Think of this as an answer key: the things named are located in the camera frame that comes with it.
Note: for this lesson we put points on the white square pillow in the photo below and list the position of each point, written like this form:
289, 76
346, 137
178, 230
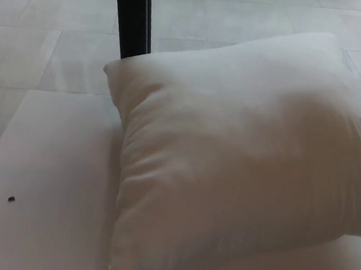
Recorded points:
229, 152

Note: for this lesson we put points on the small dark crumb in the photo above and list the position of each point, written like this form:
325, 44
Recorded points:
11, 199

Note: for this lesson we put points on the black vertical post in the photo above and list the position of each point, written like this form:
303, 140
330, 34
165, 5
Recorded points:
133, 14

